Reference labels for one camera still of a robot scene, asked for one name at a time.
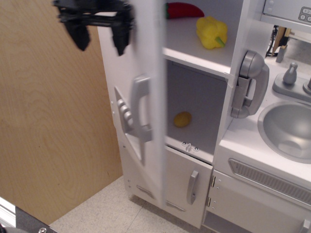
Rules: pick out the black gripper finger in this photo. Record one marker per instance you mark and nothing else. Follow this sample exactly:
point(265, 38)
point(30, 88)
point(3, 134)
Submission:
point(121, 37)
point(79, 34)

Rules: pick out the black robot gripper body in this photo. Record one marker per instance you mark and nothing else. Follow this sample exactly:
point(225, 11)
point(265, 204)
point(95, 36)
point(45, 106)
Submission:
point(76, 14)

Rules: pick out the white toy fridge door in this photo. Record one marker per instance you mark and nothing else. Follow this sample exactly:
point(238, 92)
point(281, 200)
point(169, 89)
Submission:
point(135, 71)

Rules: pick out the white toy fridge cabinet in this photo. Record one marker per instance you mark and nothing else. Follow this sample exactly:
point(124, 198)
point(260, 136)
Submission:
point(203, 82)

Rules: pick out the red toy chili pepper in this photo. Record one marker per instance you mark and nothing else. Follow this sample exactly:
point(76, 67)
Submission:
point(179, 10)

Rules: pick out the grey ice dispenser panel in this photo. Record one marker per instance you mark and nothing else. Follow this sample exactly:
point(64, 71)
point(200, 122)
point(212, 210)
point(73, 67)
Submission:
point(125, 114)

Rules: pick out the yellow toy bell pepper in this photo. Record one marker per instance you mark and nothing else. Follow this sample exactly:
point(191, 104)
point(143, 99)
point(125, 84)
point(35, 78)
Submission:
point(211, 32)

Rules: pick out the yellow toy lemon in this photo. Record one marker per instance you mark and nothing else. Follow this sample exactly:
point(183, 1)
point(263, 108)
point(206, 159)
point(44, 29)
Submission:
point(182, 119)

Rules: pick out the white lower freezer door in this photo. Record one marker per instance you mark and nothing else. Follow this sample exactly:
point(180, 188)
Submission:
point(182, 179)

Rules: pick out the grey toy telephone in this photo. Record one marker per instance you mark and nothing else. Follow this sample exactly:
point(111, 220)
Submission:
point(251, 85)

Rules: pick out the grey toy faucet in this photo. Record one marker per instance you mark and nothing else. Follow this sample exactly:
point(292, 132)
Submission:
point(289, 84)

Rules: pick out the toy microwave with keypad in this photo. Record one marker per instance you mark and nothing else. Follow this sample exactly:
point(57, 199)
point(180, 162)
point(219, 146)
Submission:
point(295, 11)

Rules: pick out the grey toy sink basin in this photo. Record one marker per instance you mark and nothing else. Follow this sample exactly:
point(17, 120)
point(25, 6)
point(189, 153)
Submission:
point(286, 128)

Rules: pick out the white oven door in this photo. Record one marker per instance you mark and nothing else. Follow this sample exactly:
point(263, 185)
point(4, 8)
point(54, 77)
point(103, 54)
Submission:
point(237, 207)

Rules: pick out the grey oven vent panel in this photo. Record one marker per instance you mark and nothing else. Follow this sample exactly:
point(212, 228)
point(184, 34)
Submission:
point(271, 181)

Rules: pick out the grey fridge door handle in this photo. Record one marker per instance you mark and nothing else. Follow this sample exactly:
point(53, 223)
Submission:
point(138, 100)

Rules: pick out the grey freezer door handle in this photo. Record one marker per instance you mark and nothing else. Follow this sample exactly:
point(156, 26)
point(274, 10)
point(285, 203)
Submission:
point(191, 195)

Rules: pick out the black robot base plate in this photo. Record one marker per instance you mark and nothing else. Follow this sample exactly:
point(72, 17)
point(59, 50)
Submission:
point(19, 221)

